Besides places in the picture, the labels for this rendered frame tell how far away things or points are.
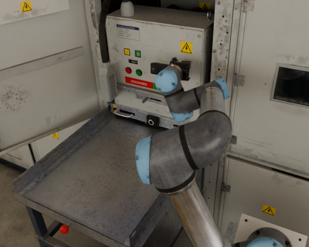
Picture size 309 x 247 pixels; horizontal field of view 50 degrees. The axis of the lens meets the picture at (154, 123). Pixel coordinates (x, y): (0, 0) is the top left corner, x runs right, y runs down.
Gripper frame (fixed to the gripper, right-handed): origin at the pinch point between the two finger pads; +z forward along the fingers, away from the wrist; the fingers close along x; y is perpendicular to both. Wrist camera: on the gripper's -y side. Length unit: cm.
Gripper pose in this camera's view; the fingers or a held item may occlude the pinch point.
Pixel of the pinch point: (177, 64)
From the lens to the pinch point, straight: 148.0
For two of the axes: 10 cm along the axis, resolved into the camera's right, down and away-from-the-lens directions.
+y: 9.7, 1.1, -2.2
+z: 2.4, -3.2, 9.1
